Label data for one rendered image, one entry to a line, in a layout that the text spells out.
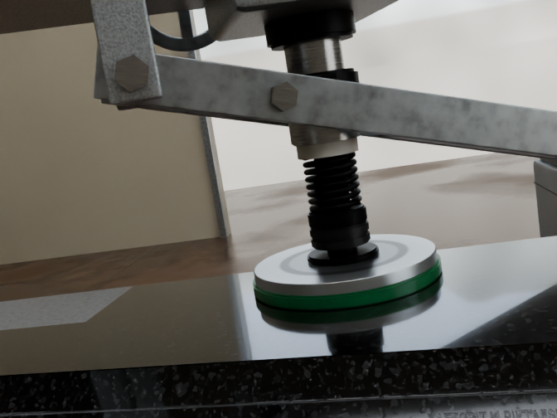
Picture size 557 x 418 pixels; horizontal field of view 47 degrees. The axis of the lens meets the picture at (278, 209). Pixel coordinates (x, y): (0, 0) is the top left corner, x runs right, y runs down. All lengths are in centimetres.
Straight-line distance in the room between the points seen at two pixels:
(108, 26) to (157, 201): 525
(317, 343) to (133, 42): 32
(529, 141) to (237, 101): 33
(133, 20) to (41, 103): 561
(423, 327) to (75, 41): 563
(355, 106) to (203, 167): 503
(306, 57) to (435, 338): 33
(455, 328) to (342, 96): 26
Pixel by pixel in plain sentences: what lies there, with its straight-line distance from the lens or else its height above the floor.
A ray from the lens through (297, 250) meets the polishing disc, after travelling 81.
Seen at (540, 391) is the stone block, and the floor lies 80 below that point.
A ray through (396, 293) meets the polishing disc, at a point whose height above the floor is 83.
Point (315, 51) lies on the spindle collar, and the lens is 70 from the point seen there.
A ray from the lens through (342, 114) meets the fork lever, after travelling 67.
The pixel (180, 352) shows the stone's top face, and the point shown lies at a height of 82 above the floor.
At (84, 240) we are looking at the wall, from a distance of 621.
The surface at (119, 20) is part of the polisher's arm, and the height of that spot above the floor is 113.
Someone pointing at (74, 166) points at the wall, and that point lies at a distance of 612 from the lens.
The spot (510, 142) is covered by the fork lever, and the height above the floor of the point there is 95.
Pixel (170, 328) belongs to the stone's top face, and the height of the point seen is 82.
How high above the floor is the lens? 103
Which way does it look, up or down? 9 degrees down
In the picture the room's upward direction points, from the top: 9 degrees counter-clockwise
